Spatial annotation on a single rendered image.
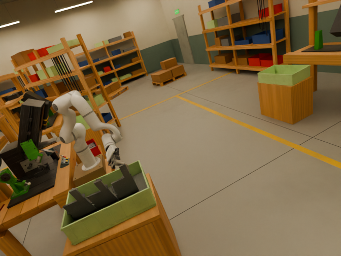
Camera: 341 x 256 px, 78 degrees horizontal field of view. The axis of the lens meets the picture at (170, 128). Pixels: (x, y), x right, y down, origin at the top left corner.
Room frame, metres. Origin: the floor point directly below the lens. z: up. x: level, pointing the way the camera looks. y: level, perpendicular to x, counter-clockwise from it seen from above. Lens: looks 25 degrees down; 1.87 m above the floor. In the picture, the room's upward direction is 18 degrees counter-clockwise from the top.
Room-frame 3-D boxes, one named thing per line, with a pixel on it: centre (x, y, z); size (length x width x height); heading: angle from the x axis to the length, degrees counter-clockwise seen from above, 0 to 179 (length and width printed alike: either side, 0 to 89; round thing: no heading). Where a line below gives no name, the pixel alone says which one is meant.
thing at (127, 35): (11.00, 1.82, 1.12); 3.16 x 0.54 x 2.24; 105
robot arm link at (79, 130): (1.85, 0.84, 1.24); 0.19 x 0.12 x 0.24; 138
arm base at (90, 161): (1.83, 0.85, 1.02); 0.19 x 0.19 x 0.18
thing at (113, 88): (9.19, 1.88, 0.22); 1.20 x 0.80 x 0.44; 145
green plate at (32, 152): (2.16, 1.49, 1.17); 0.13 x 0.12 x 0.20; 16
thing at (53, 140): (2.31, 1.49, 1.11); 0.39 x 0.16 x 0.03; 106
